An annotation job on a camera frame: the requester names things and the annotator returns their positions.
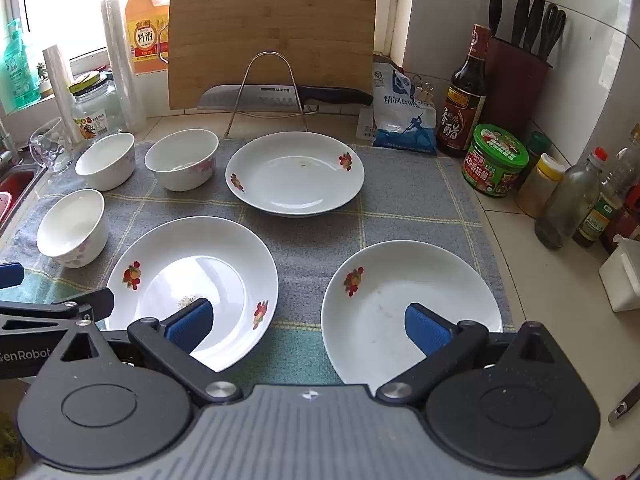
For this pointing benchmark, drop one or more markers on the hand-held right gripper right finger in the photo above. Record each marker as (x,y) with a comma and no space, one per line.
(425,325)

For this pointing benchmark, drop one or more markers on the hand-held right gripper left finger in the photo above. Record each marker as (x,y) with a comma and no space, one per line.
(190,322)

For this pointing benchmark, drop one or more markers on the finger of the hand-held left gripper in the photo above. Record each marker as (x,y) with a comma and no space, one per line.
(11,274)
(95,302)

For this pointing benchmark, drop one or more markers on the white plate with fruit print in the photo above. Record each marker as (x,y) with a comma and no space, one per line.
(295,175)
(165,260)
(400,280)

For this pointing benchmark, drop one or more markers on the white bowl with pink flowers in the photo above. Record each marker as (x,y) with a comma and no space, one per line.
(105,160)
(180,160)
(70,230)

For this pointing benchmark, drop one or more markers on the yellow green cloth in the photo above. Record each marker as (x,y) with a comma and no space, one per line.
(9,440)

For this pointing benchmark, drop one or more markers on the red basin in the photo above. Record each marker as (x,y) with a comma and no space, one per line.
(15,182)

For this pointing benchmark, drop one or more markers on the stainless steel sink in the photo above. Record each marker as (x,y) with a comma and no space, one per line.
(40,180)

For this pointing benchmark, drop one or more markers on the metal faucet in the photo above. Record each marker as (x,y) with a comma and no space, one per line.
(4,145)

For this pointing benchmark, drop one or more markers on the dotted glass cup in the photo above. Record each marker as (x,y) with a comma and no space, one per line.
(50,150)

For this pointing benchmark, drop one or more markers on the grey checkered dish mat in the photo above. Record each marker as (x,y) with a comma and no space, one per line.
(310,240)

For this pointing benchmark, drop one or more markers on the yellow cap spice jar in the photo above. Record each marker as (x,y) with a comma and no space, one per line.
(540,190)

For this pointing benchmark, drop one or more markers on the glass jar with lid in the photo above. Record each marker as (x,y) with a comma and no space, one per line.
(95,110)

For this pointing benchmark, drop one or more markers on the red cap glass bottle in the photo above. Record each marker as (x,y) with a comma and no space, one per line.
(565,200)

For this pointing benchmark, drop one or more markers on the short plastic wrap roll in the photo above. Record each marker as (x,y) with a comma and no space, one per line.
(60,90)

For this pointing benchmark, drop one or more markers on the green lid sauce jar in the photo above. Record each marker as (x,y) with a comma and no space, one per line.
(495,145)

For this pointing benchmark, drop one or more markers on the green dish soap bottle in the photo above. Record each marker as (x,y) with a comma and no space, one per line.
(20,75)

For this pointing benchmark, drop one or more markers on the green label oil bottle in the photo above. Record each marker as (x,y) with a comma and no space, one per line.
(595,220)

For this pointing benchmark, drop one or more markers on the white plastic container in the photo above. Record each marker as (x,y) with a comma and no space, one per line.
(622,280)

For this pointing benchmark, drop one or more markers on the metal spoon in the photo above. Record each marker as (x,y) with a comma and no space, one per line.
(622,407)

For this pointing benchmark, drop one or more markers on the green cap spice jar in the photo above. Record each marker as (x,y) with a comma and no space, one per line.
(539,142)

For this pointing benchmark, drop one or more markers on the white and blue salt bag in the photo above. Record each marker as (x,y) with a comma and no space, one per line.
(400,110)

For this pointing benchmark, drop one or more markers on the dark vinegar bottle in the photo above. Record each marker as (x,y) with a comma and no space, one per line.
(462,110)

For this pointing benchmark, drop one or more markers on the red label dark sauce bottle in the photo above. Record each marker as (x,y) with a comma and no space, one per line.
(625,225)

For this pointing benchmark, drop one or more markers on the tall plastic wrap roll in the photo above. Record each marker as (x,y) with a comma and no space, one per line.
(122,70)

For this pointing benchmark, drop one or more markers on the dark red knife block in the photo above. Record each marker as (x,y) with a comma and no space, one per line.
(515,90)

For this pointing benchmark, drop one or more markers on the orange cooking wine jug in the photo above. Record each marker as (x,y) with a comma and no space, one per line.
(145,35)

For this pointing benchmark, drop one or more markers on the window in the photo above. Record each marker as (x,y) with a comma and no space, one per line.
(75,0)

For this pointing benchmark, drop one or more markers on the bamboo cutting board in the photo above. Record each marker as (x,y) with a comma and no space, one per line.
(270,20)

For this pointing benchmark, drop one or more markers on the black kitchen scissors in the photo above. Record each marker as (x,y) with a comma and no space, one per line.
(551,35)

